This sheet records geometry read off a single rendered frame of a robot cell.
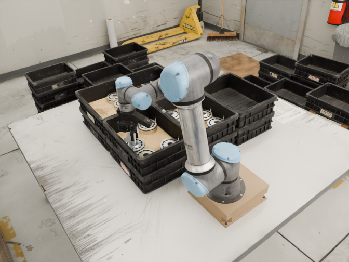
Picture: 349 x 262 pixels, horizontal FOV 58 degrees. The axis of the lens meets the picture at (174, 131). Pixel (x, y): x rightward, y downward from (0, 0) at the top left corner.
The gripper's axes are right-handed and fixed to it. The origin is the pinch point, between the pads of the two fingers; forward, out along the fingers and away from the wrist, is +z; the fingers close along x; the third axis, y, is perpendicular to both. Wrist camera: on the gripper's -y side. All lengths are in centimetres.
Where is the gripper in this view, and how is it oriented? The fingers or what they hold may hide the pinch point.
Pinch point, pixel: (136, 142)
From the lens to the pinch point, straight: 162.6
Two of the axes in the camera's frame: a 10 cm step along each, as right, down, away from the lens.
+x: -1.6, 5.9, -7.9
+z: 0.4, 8.1, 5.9
